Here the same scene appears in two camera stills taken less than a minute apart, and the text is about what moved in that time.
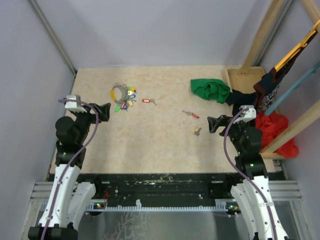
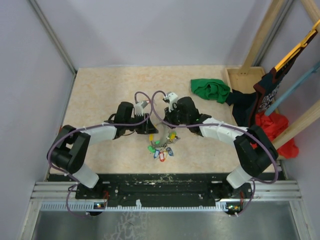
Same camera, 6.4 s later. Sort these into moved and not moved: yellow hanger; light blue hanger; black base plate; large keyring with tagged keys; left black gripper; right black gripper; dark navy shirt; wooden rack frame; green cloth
Moved: large keyring with tagged keys; right black gripper; left black gripper
Not moved: light blue hanger; yellow hanger; wooden rack frame; black base plate; green cloth; dark navy shirt
